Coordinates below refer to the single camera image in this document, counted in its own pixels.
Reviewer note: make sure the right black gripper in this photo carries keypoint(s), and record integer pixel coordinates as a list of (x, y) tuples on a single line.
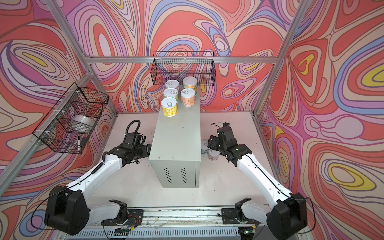
[(212, 142)]

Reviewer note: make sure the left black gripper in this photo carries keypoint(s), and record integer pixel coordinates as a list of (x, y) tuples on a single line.
[(145, 152)]

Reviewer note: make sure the white grey can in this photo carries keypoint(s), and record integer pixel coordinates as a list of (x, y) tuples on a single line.
[(213, 155)]

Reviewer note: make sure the yellow can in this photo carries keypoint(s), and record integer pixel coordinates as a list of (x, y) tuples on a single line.
[(169, 106)]

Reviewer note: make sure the orange red labelled can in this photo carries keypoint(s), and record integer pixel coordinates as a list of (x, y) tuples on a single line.
[(188, 97)]

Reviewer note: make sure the green labelled can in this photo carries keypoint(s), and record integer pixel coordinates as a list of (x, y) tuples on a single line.
[(171, 93)]

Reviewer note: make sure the orange green lidded can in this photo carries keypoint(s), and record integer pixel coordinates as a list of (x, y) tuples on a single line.
[(190, 82)]

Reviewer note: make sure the pink labelled can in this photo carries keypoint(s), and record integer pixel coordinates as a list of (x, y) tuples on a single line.
[(172, 84)]

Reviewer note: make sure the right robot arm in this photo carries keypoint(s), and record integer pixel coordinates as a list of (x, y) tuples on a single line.
[(285, 213)]

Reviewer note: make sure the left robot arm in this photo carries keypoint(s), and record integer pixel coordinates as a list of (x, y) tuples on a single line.
[(67, 207)]

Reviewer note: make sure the grey metal cabinet counter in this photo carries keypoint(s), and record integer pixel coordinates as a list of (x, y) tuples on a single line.
[(176, 149)]

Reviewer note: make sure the blue grey can right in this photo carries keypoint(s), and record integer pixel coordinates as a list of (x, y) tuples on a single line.
[(204, 147)]

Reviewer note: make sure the black marker pen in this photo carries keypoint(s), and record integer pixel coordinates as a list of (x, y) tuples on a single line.
[(79, 144)]

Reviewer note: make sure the green circuit board left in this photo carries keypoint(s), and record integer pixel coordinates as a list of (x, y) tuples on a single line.
[(121, 231)]

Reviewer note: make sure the green circuit board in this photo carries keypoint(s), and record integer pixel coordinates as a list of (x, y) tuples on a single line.
[(121, 231), (247, 230)]

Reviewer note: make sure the green circuit board right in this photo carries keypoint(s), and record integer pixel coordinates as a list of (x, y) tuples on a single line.
[(247, 230)]

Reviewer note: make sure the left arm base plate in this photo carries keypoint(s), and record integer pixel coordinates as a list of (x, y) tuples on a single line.
[(132, 218)]

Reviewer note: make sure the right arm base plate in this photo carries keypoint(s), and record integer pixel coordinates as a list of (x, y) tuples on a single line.
[(232, 216)]

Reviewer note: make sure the black wire basket left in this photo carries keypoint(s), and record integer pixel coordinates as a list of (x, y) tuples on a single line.
[(60, 134)]

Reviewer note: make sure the black wire basket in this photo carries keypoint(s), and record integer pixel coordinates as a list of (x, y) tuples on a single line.
[(60, 134), (177, 65)]

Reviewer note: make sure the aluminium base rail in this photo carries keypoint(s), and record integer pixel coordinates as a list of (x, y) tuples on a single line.
[(180, 214)]

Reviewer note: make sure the black wire basket rear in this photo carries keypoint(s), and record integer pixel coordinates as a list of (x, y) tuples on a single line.
[(177, 65)]

